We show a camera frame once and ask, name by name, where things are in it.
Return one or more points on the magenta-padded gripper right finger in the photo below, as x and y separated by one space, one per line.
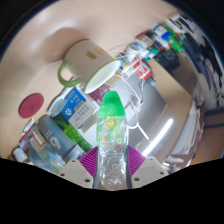
145 169

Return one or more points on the red and white canister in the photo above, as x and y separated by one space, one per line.
142 69

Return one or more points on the magenta pouch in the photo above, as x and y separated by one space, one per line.
98 95

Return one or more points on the flat round red coaster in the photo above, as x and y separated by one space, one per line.
31 105

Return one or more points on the dark green bottle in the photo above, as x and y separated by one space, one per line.
75 133

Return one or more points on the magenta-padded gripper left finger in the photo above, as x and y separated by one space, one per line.
76 170

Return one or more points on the clear bottle with green cap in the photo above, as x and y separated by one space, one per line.
111 133

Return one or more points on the grey shaker bottle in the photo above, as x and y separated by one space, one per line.
55 136

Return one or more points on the blue and white carton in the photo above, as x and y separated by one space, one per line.
78 108

